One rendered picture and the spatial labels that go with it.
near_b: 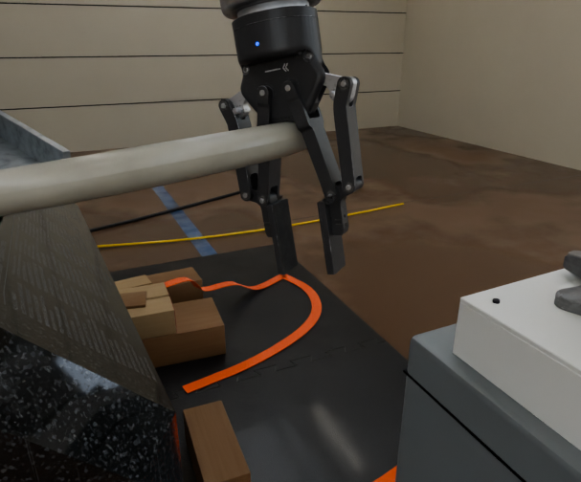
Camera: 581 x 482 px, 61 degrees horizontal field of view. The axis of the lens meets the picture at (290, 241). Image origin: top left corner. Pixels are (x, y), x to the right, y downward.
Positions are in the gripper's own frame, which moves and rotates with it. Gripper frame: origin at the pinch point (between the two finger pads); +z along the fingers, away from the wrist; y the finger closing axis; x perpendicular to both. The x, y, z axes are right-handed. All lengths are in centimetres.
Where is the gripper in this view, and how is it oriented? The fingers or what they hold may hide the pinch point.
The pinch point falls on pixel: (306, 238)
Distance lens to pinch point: 48.0
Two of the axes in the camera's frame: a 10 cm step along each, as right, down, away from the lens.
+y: -8.8, 0.2, 4.7
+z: 1.5, 9.6, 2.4
